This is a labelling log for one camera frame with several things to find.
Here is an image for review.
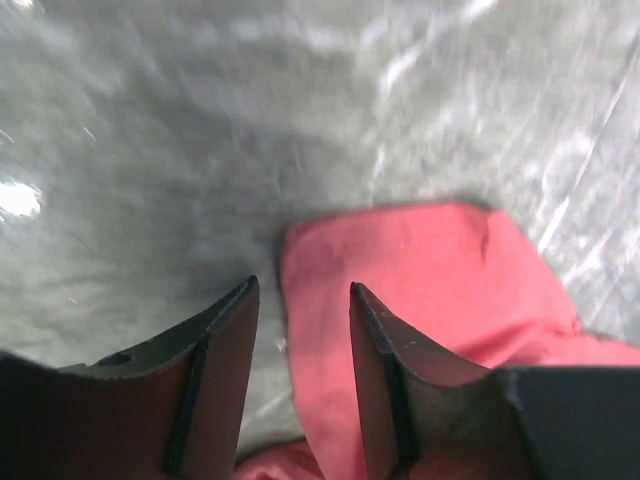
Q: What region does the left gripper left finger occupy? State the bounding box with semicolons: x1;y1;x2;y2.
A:
1;277;259;479

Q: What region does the dusty red t-shirt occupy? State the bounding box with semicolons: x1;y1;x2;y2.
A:
233;203;639;479

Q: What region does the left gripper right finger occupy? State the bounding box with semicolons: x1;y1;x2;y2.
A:
349;283;639;479

